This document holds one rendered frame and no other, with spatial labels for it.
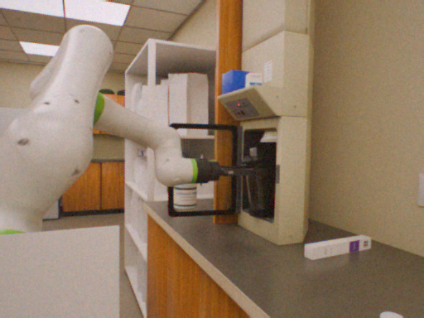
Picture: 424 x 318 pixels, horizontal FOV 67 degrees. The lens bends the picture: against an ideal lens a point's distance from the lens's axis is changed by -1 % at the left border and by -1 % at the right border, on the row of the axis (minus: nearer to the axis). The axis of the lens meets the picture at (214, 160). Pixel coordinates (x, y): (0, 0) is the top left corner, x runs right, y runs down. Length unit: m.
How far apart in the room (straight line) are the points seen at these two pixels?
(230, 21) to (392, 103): 0.77
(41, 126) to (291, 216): 0.93
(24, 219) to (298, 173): 0.91
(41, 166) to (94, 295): 0.20
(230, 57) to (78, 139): 1.10
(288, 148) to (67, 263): 0.91
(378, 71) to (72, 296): 1.32
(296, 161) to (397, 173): 0.39
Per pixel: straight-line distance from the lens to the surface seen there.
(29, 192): 0.57
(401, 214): 1.39
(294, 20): 1.29
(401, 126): 1.38
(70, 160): 0.53
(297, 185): 1.23
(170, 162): 1.12
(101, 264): 0.45
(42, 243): 0.44
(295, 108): 1.22
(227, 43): 1.54
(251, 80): 1.23
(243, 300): 0.86
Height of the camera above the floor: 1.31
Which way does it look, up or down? 3 degrees down
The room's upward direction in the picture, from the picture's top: 1 degrees clockwise
